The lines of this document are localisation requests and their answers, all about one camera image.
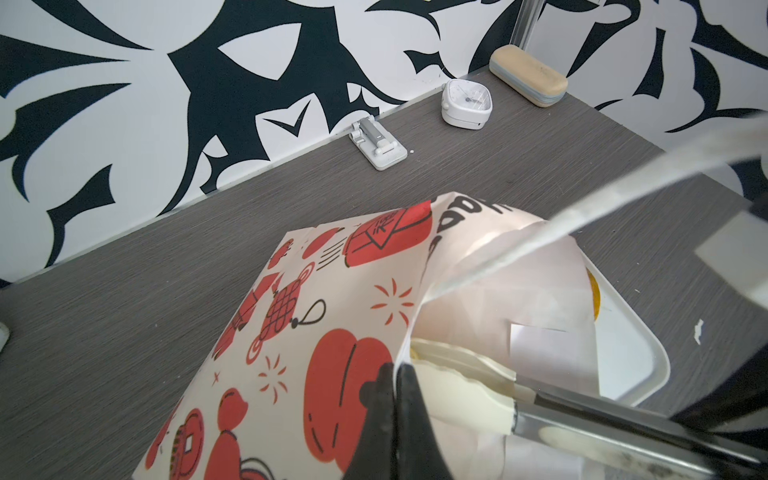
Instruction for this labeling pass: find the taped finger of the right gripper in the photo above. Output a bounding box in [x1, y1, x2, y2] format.
[411, 339, 767, 479]

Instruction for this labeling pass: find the white plastic tray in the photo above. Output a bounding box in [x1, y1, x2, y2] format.
[584, 258, 671, 406]

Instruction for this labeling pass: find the yellow fake bagel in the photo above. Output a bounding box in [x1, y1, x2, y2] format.
[587, 269, 601, 321]

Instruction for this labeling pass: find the small white alarm clock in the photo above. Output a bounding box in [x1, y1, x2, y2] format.
[441, 79, 493, 130]

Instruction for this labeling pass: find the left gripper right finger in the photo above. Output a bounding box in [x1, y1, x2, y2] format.
[397, 363, 453, 479]

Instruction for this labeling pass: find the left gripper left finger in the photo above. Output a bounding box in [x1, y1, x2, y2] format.
[343, 363, 397, 480]

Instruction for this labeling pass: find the red white paper bag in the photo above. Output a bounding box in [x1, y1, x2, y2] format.
[131, 113, 768, 480]

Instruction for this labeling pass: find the beige glasses case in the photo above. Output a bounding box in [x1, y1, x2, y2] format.
[488, 45, 568, 108]

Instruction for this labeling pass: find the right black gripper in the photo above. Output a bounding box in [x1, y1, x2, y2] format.
[671, 194, 767, 450]

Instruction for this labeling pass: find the white digital clock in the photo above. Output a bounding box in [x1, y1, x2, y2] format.
[0, 323, 10, 351]

